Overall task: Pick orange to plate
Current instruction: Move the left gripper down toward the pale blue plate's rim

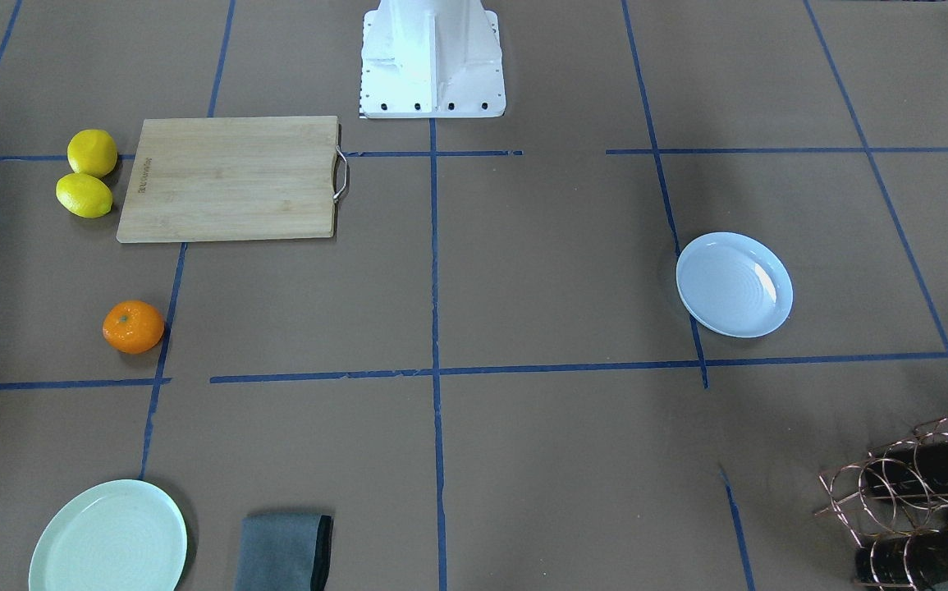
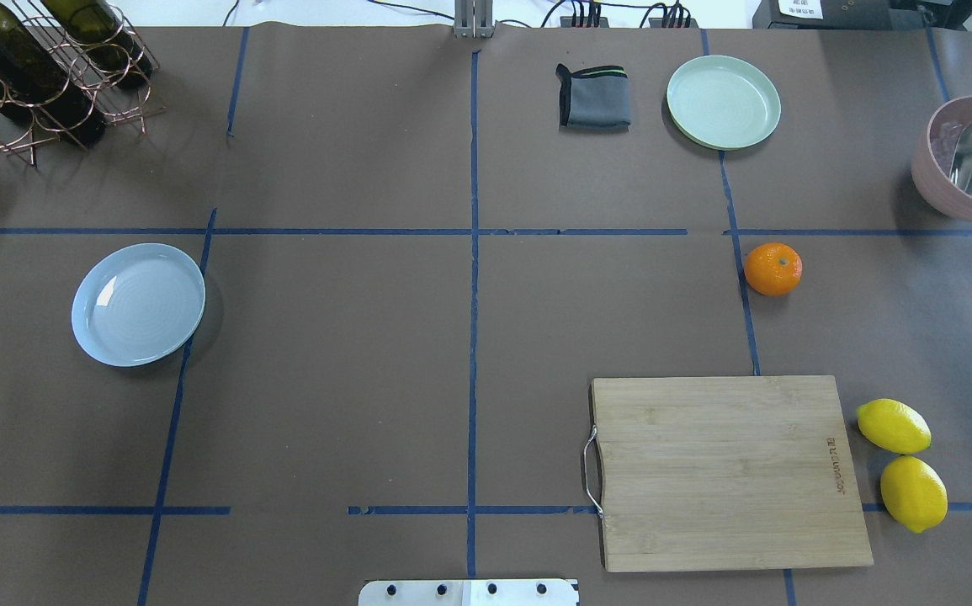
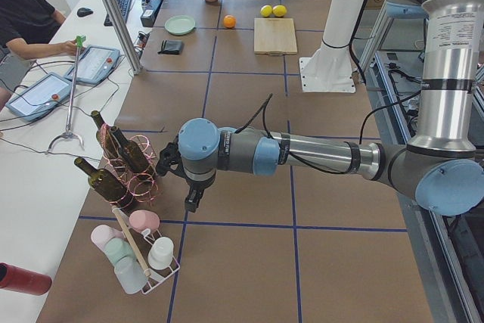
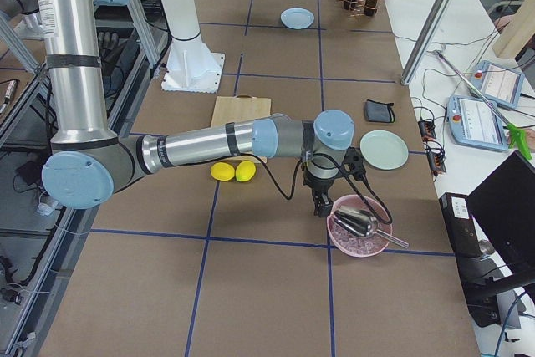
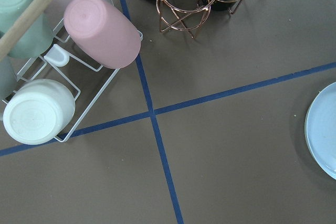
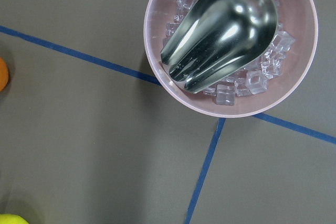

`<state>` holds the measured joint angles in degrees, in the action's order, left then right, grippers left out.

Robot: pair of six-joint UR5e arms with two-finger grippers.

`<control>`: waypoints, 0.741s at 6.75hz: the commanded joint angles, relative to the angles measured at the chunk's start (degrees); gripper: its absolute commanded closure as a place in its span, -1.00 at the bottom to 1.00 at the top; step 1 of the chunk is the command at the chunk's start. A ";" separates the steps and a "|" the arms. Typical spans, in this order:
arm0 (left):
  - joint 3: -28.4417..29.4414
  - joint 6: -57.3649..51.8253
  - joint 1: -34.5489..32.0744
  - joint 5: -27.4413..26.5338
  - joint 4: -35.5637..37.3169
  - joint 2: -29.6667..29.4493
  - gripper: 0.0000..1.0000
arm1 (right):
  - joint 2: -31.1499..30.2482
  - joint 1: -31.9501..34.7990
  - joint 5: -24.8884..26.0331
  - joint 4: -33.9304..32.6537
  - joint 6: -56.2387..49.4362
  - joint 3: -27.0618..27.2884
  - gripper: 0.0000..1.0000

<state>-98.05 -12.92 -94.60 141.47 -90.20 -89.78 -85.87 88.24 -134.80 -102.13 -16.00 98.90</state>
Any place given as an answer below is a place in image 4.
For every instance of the far blue teach pendant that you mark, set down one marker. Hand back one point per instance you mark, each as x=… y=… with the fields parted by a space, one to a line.
x=498 y=83

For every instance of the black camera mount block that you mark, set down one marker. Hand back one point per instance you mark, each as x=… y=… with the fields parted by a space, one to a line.
x=354 y=164

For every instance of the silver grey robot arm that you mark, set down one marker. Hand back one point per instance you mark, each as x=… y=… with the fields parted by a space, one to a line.
x=89 y=162

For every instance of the black monitor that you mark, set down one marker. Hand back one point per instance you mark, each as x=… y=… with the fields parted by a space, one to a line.
x=503 y=206

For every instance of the black computer box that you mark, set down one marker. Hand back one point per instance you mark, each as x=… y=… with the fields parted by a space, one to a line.
x=473 y=263

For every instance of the near blue teach pendant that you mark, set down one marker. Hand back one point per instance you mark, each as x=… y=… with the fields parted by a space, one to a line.
x=473 y=124

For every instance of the left yellow lemon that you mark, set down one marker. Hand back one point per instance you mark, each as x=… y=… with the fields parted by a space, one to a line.
x=222 y=171

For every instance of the pink bowl with ice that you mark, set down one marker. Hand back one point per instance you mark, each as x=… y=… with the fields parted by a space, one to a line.
x=348 y=243

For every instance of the right yellow lemon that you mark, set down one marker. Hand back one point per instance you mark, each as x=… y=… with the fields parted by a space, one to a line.
x=245 y=171

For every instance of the wooden post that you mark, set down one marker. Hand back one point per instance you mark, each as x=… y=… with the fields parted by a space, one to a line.
x=517 y=33

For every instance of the metal ice scoop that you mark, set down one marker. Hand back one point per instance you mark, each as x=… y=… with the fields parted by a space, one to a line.
x=361 y=224

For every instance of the blue teach pendant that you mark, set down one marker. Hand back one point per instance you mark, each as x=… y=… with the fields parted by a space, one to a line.
x=473 y=124
x=498 y=83

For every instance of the yellow lemon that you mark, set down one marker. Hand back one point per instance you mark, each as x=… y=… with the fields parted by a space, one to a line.
x=222 y=171
x=245 y=171

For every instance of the metal grabber stick green handle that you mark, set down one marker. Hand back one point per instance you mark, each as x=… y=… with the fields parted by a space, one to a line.
x=517 y=135

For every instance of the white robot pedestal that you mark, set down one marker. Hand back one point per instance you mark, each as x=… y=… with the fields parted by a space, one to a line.
x=191 y=66

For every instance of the light blue plate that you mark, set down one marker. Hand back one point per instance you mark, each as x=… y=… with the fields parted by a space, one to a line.
x=297 y=18

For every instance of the dark grey folded cloth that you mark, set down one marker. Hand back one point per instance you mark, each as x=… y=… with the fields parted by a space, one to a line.
x=379 y=112

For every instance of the copper wire bottle rack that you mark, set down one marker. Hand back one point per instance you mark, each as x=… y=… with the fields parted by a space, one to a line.
x=359 y=9

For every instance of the aluminium frame post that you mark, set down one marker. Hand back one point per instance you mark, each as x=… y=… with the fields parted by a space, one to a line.
x=427 y=33

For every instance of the wooden cutting board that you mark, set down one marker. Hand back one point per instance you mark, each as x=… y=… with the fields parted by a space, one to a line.
x=239 y=108

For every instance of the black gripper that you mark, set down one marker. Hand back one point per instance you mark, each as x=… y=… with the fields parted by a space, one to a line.
x=317 y=186

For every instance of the pale green plate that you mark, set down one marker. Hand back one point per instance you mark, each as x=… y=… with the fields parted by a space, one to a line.
x=384 y=150

